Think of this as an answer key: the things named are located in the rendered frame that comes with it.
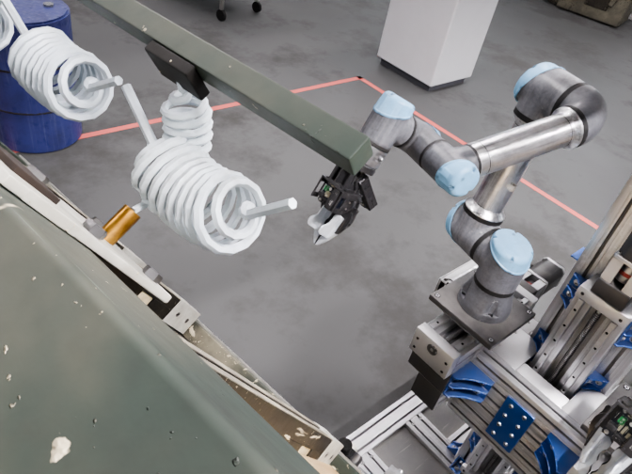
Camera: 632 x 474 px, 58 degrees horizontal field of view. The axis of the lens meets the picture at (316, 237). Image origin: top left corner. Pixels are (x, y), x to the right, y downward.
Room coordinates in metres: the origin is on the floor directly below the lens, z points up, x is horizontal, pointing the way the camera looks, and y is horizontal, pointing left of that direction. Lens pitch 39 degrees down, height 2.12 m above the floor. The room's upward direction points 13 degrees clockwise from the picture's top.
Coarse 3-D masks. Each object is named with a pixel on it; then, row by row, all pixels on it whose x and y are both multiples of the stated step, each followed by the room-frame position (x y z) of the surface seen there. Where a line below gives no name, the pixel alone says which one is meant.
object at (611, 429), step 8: (624, 400) 0.56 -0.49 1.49; (616, 408) 0.55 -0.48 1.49; (624, 408) 0.53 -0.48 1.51; (608, 416) 0.56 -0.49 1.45; (616, 416) 0.54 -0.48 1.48; (624, 416) 0.54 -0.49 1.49; (608, 424) 0.53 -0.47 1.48; (616, 424) 0.53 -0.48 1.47; (624, 424) 0.53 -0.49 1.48; (608, 432) 0.53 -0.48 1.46; (616, 432) 0.52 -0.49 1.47; (624, 432) 0.52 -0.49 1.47; (616, 440) 0.51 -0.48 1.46; (624, 440) 0.51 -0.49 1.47; (624, 448) 0.50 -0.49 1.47
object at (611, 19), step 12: (552, 0) 9.30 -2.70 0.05; (564, 0) 9.09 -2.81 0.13; (576, 0) 9.02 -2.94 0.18; (588, 0) 8.93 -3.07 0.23; (600, 0) 8.85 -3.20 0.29; (612, 0) 8.76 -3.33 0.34; (624, 0) 8.71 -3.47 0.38; (576, 12) 9.00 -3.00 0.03; (588, 12) 8.90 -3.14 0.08; (600, 12) 8.83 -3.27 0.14; (612, 12) 8.75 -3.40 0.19; (624, 12) 8.69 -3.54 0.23; (612, 24) 8.71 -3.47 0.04
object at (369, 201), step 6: (366, 180) 1.03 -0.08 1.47; (360, 186) 1.03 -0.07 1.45; (366, 186) 1.04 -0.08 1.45; (360, 192) 1.05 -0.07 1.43; (366, 192) 1.04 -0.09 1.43; (372, 192) 1.05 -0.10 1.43; (366, 198) 1.04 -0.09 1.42; (372, 198) 1.06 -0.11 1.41; (360, 204) 1.07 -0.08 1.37; (366, 204) 1.06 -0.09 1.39; (372, 204) 1.06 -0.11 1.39
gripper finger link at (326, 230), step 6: (336, 216) 0.98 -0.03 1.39; (330, 222) 0.98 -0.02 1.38; (336, 222) 0.99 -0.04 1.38; (324, 228) 0.96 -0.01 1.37; (330, 228) 0.98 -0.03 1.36; (336, 228) 0.98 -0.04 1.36; (324, 234) 0.97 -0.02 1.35; (330, 234) 0.98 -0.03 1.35; (336, 234) 0.98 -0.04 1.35; (318, 240) 0.98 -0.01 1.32; (324, 240) 0.98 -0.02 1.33
